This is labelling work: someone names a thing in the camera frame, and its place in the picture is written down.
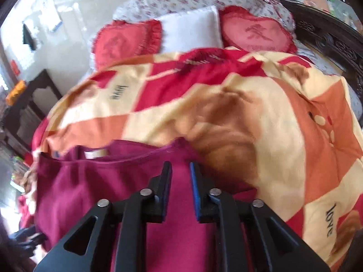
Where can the red wall sticker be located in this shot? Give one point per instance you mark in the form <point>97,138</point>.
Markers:
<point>15,67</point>

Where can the printed fleece blanket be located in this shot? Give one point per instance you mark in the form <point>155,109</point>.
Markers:
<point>227,104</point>

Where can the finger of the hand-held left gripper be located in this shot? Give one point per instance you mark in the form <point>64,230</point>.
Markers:
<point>28,238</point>

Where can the dark wooden table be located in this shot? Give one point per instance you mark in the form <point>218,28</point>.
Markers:
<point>39,87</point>

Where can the dark hanging cloth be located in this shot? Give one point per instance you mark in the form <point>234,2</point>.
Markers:
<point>29,36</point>

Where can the dark wooden headboard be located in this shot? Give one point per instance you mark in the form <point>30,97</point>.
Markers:
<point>326,34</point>

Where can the maroon shirt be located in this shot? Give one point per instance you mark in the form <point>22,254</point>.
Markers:
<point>85,181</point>

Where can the yellow plastic basket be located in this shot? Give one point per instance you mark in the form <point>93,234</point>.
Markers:
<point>16,92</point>

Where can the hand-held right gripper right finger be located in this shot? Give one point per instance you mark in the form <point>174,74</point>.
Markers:
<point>194,187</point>

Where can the red heart pillow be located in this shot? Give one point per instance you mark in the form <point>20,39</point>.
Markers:
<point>122,42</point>
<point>255,31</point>

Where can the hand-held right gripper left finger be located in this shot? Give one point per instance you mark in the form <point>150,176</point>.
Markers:
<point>167,187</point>

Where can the white wall poster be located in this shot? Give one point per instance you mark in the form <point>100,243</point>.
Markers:
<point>48,8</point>

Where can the white pillow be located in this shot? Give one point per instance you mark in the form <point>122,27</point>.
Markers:
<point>190,25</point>

